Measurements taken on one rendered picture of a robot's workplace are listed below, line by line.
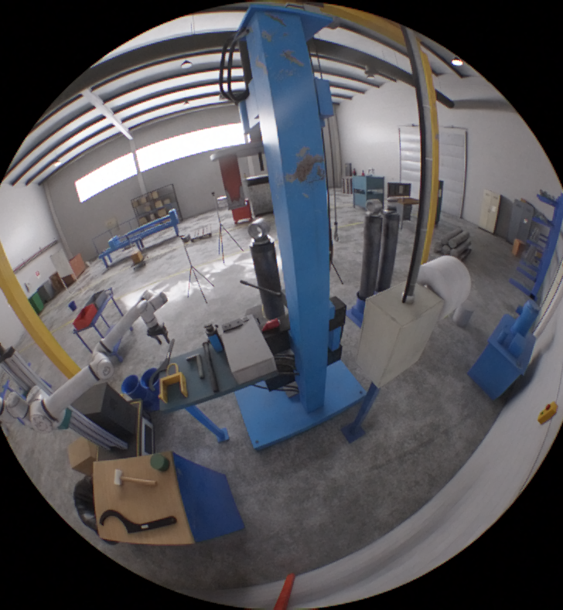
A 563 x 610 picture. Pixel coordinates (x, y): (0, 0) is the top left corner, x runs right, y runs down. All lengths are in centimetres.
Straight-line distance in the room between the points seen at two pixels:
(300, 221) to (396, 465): 209
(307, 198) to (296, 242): 18
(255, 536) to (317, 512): 57
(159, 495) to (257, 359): 101
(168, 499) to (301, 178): 163
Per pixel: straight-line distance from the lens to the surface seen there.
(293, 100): 86
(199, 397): 128
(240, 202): 129
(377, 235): 245
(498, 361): 272
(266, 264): 174
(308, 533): 210
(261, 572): 226
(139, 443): 240
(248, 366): 112
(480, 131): 1179
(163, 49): 586
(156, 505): 140
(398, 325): 75
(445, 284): 96
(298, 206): 83
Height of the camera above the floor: 207
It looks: 38 degrees down
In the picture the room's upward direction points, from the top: 9 degrees counter-clockwise
